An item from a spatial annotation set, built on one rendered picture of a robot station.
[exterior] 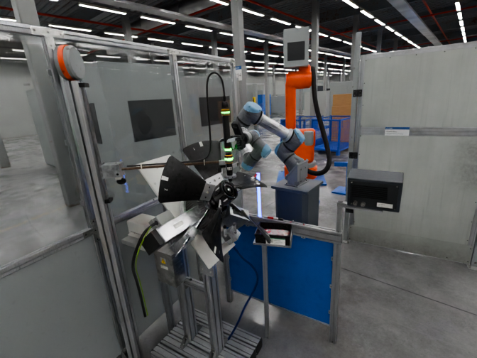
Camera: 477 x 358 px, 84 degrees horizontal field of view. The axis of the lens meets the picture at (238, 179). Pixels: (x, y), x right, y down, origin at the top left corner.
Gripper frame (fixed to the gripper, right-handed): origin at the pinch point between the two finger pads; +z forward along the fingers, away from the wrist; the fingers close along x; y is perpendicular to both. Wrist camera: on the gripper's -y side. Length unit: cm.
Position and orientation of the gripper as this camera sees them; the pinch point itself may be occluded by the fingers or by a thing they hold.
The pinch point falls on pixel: (223, 140)
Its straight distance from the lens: 142.0
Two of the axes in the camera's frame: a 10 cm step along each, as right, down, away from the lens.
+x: -8.6, -1.0, 5.0
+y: 0.5, 9.6, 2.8
